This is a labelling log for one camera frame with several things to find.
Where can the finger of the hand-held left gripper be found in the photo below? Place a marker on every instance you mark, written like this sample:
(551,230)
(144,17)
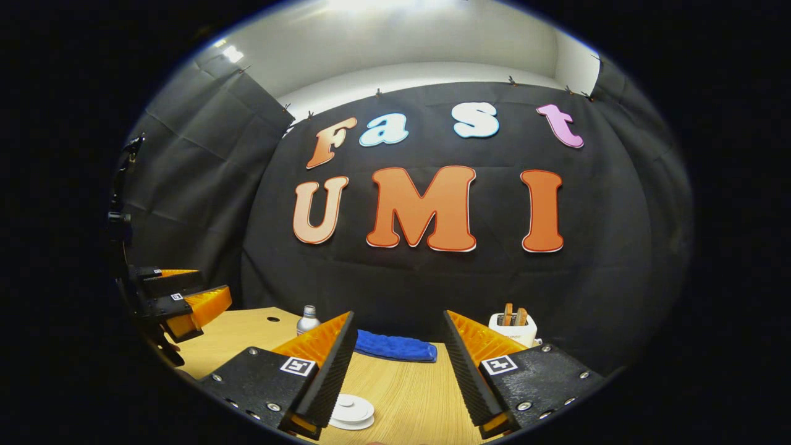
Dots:
(204,309)
(176,284)

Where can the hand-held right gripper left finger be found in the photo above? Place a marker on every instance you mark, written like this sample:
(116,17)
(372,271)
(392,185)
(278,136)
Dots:
(330,377)

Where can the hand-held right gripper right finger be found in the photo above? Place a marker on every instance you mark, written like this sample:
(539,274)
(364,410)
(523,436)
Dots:
(473,383)

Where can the silver water bottle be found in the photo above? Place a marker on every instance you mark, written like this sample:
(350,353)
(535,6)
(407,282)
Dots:
(307,324)

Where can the white toaster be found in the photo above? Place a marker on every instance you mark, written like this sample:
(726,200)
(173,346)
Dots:
(519,334)

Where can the blue towel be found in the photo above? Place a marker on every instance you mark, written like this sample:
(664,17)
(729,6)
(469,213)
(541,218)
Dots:
(395,347)

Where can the brown toast slice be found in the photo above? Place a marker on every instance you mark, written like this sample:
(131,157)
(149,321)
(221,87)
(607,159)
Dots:
(521,316)
(508,314)

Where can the black stand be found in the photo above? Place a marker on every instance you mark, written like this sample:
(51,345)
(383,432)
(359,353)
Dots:
(117,217)

